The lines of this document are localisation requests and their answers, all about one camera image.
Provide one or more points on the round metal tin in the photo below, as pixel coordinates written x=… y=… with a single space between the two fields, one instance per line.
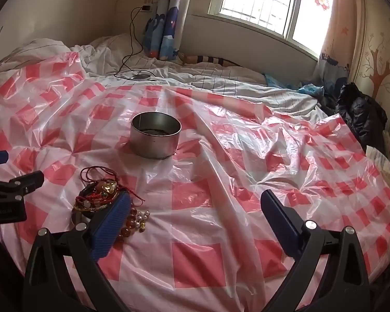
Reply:
x=156 y=143

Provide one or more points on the round charging puck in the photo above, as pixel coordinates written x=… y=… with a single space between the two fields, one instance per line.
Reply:
x=139 y=76

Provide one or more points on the wardrobe with tree decal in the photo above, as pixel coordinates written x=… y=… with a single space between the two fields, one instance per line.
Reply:
x=380 y=58

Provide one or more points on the black charger plug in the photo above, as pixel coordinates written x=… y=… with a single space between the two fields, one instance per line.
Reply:
x=146 y=7

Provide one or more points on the beige cloth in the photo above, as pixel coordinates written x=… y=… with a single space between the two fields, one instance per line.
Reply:
x=388 y=159

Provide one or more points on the white grid-line quilt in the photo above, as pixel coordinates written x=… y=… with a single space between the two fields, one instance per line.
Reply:
x=214 y=78

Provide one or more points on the striped pillow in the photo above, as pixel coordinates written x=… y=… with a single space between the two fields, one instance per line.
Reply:
x=214 y=60

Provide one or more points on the black puffer jacket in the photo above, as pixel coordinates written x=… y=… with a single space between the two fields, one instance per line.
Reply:
x=360 y=113

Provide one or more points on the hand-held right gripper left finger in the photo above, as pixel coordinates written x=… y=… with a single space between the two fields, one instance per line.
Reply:
x=112 y=224

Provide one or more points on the barred window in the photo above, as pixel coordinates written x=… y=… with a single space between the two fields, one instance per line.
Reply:
x=263 y=3

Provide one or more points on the pink cartoon print curtain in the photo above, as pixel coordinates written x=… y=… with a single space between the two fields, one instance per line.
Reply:
x=341 y=32

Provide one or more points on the red white checkered plastic sheet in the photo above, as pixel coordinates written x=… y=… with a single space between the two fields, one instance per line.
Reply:
x=214 y=175

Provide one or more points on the blue cartoon print curtain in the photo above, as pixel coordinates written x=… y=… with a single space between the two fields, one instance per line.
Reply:
x=169 y=26

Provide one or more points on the blue plastic bag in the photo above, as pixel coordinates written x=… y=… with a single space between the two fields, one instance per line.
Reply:
x=308 y=89

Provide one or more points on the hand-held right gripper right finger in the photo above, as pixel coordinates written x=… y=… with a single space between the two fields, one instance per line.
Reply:
x=279 y=224

